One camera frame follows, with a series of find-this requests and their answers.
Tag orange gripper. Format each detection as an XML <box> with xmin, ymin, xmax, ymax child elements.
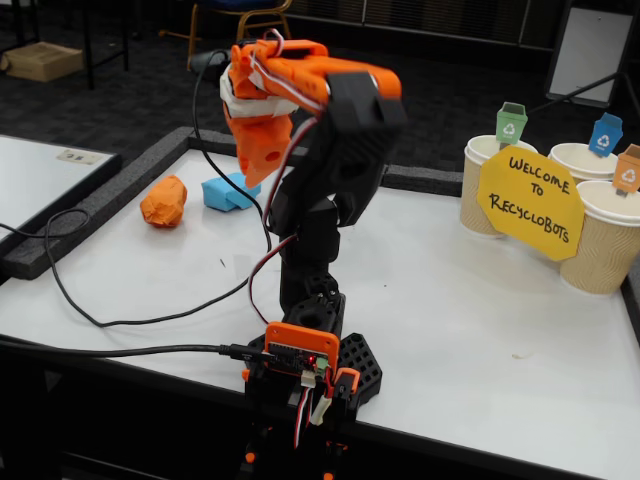
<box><xmin>219</xmin><ymin>42</ymin><xmax>301</xmax><ymax>189</ymax></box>

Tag blue paper wad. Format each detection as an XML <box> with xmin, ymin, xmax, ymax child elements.
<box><xmin>201</xmin><ymin>172</ymin><xmax>263</xmax><ymax>213</ymax></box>

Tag black robot base with clamp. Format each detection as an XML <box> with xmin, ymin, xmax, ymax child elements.
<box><xmin>239</xmin><ymin>329</ymin><xmax>384</xmax><ymax>480</ymax></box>

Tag black wrist webcam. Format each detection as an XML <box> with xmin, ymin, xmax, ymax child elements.
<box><xmin>189</xmin><ymin>49</ymin><xmax>234</xmax><ymax>74</ymax></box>

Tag orange paper ball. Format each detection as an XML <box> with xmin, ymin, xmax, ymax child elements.
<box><xmin>139</xmin><ymin>175</ymin><xmax>188</xmax><ymax>229</ymax></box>

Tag short black foam border strip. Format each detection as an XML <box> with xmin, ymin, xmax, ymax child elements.
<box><xmin>382</xmin><ymin>164</ymin><xmax>464</xmax><ymax>199</ymax></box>
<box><xmin>619</xmin><ymin>269</ymin><xmax>640</xmax><ymax>351</ymax></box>

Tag small paper label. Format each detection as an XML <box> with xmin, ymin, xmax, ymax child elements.
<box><xmin>56</xmin><ymin>149</ymin><xmax>104</xmax><ymax>166</ymax></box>

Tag orange controller board housing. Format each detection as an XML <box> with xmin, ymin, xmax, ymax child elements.
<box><xmin>263</xmin><ymin>322</ymin><xmax>341</xmax><ymax>376</ymax></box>

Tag black metal table legs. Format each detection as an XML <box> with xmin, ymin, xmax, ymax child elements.
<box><xmin>9</xmin><ymin>0</ymin><xmax>130</xmax><ymax>91</ymax></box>

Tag paper cup with green tag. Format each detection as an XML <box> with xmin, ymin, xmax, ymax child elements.
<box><xmin>459</xmin><ymin>134</ymin><xmax>539</xmax><ymax>239</ymax></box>

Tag brown cardboard box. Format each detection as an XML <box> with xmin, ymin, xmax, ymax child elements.
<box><xmin>0</xmin><ymin>42</ymin><xmax>85</xmax><ymax>84</ymax></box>

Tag green recycling bin tag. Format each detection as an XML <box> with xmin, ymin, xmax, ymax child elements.
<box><xmin>495</xmin><ymin>102</ymin><xmax>529</xmax><ymax>151</ymax></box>

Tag yellow welcome sign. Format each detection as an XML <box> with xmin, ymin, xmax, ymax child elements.
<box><xmin>475</xmin><ymin>144</ymin><xmax>585</xmax><ymax>262</ymax></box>

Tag paper cup with blue tag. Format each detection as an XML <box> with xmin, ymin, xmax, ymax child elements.
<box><xmin>548</xmin><ymin>143</ymin><xmax>621</xmax><ymax>185</ymax></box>

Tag black tripod leg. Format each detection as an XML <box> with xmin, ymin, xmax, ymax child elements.
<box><xmin>529</xmin><ymin>72</ymin><xmax>640</xmax><ymax>115</ymax></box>

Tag blue recycling bin tag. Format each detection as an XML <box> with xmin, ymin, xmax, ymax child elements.
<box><xmin>587</xmin><ymin>112</ymin><xmax>624</xmax><ymax>161</ymax></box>

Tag paper cup with orange tag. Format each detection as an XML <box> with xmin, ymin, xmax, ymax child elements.
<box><xmin>559</xmin><ymin>179</ymin><xmax>640</xmax><ymax>296</ymax></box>

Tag orange recycling bin tag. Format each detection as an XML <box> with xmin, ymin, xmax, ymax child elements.
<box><xmin>614</xmin><ymin>145</ymin><xmax>640</xmax><ymax>199</ymax></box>

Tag red white black servo wire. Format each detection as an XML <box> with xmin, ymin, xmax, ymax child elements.
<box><xmin>248</xmin><ymin>29</ymin><xmax>331</xmax><ymax>329</ymax></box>

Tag gold frame blue seat chair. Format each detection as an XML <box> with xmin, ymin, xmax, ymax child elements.
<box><xmin>158</xmin><ymin>0</ymin><xmax>296</xmax><ymax>71</ymax></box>

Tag thick black USB cable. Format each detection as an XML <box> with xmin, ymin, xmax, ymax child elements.
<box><xmin>0</xmin><ymin>333</ymin><xmax>264</xmax><ymax>362</ymax></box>

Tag white board with black frame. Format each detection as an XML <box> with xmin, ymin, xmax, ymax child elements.
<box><xmin>0</xmin><ymin>134</ymin><xmax>123</xmax><ymax>256</ymax></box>

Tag thin black camera cable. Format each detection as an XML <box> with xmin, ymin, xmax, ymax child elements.
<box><xmin>0</xmin><ymin>48</ymin><xmax>274</xmax><ymax>329</ymax></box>

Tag wire bundle with white connector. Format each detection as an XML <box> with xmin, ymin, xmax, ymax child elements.
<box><xmin>292</xmin><ymin>372</ymin><xmax>334</xmax><ymax>449</ymax></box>

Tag white panel with dark frame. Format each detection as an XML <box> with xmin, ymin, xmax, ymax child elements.
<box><xmin>543</xmin><ymin>0</ymin><xmax>640</xmax><ymax>109</ymax></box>

